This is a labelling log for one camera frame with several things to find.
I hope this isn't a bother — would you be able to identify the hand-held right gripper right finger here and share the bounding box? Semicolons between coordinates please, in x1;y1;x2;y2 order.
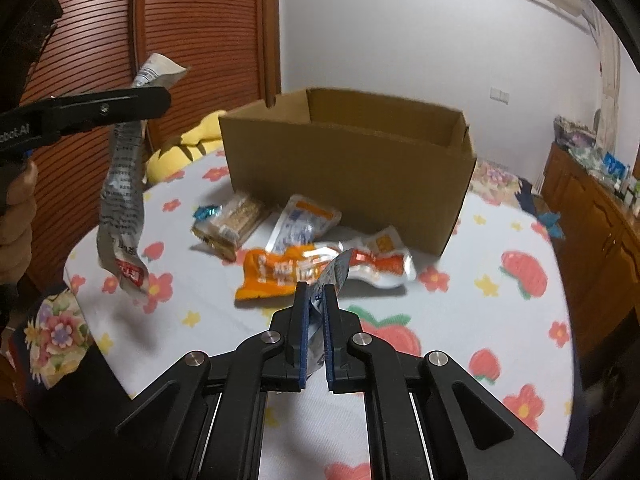
322;284;576;480

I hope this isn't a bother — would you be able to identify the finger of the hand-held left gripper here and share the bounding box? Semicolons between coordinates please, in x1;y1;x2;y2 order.
50;86;173;137

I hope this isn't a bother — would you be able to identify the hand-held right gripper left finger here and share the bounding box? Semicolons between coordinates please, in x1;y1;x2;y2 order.
116;281;311;480

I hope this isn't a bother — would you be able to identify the silver foil snack packet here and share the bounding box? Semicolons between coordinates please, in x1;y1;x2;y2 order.
305;249;351;376

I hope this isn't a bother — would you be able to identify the orange snack packet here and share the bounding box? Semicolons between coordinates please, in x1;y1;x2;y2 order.
235;247;341;303

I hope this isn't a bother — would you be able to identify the long white snack packet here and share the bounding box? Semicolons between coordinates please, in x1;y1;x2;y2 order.
96;52;192;306

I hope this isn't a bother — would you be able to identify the clear packet with red sausage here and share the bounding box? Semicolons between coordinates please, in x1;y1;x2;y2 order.
312;226;417;291

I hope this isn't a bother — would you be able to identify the white packet with orange label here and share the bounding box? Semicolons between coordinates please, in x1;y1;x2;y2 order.
264;194;342;256

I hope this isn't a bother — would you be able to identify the clear biscuit packet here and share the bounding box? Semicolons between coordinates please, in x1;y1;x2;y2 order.
191;190;273;261

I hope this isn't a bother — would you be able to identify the cardboard box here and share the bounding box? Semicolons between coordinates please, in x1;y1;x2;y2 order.
218;87;478;261

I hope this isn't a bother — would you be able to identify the person's left hand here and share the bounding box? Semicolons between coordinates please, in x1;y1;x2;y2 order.
0;160;40;286

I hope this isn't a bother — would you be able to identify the yellow plush toy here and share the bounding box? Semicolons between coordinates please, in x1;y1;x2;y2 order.
144;110;228;183

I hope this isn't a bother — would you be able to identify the brown slatted wooden wardrobe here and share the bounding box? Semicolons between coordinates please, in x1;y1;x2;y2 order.
0;0;283;291

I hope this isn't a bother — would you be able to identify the floral bedsheet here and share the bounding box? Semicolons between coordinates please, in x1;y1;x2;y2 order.
10;159;551;461

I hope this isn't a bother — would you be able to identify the blue plastic bag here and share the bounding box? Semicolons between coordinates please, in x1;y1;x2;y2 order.
539;211;563;241

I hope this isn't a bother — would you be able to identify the wooden sideboard cabinet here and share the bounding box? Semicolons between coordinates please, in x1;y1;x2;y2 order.
542;141;640;356

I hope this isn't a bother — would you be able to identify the blue carton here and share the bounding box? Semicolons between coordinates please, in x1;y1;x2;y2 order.
602;152;628;176

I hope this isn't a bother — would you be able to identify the pale tied curtain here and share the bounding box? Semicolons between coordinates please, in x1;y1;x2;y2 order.
582;0;623;133

